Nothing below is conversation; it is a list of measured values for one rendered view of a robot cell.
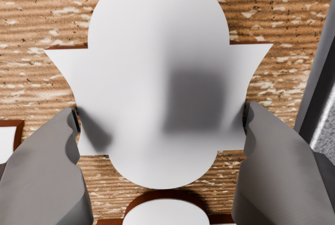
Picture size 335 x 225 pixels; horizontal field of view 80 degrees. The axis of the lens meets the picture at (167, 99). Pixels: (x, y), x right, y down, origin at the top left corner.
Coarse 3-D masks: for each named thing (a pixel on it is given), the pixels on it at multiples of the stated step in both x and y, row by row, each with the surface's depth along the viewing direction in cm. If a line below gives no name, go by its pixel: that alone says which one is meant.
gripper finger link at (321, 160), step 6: (318, 156) 8; (324, 156) 8; (318, 162) 7; (324, 162) 7; (330, 162) 7; (324, 168) 7; (330, 168) 7; (324, 174) 7; (330, 174) 7; (324, 180) 7; (330, 180) 7; (330, 186) 6; (330, 192) 6; (330, 198) 6
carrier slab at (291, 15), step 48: (0, 0) 10; (48, 0) 10; (96, 0) 10; (240, 0) 11; (288, 0) 11; (0, 48) 11; (288, 48) 12; (0, 96) 13; (48, 96) 13; (288, 96) 13; (96, 192) 17; (144, 192) 17; (192, 192) 17
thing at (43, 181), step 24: (48, 120) 10; (72, 120) 11; (24, 144) 8; (48, 144) 8; (72, 144) 9; (24, 168) 7; (48, 168) 7; (72, 168) 7; (0, 192) 6; (24, 192) 6; (48, 192) 6; (72, 192) 6; (0, 216) 6; (24, 216) 6; (48, 216) 6; (72, 216) 6
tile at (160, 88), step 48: (144, 0) 10; (192, 0) 10; (48, 48) 11; (96, 48) 11; (144, 48) 11; (192, 48) 11; (240, 48) 11; (96, 96) 12; (144, 96) 12; (192, 96) 12; (240, 96) 12; (96, 144) 13; (144, 144) 13; (192, 144) 14; (240, 144) 14
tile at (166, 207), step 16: (160, 192) 16; (176, 192) 16; (128, 208) 17; (144, 208) 16; (160, 208) 16; (176, 208) 16; (192, 208) 16; (96, 224) 18; (112, 224) 18; (128, 224) 17; (144, 224) 17; (160, 224) 17; (176, 224) 17; (192, 224) 17; (208, 224) 17; (224, 224) 17
